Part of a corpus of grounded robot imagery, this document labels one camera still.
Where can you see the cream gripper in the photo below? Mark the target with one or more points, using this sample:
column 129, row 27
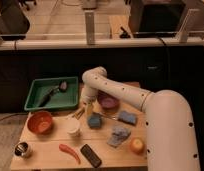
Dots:
column 89, row 109

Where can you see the yellow banana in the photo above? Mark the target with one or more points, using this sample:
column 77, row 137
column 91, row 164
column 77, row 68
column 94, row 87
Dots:
column 78, row 113

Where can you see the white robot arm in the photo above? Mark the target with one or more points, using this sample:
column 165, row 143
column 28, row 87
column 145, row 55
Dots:
column 171, row 138

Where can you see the purple bowl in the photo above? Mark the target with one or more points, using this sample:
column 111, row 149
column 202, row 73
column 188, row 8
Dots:
column 107, row 101

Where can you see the red bowl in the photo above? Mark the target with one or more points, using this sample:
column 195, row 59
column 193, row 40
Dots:
column 40, row 122

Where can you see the metal spoon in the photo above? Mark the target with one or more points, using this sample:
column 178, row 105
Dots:
column 107, row 116

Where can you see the white cup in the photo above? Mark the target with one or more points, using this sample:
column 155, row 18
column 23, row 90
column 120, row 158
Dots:
column 73, row 127

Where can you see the black dish brush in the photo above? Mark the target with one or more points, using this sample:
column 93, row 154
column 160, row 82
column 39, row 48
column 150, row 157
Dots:
column 62, row 87

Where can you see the blue grey cloth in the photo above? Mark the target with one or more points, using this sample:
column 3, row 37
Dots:
column 118, row 136

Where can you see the black remote control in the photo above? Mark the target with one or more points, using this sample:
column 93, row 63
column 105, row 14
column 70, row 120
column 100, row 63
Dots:
column 91, row 156

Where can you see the red chili pepper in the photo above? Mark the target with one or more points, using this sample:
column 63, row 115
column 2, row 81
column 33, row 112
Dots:
column 67, row 149

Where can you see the green plastic tray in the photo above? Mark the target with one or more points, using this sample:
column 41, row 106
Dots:
column 60, row 101

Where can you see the orange apple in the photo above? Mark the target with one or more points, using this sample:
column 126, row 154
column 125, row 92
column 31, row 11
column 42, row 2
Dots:
column 136, row 145

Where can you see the black monitor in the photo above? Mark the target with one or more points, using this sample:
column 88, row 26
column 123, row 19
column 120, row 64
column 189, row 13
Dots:
column 155, row 18

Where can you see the black office chair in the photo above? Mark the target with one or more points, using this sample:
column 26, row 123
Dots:
column 14, row 25

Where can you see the white horizontal rail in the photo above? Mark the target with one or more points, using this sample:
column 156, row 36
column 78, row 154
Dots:
column 99, row 43

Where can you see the grey metal post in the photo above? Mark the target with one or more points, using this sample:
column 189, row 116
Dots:
column 90, row 27

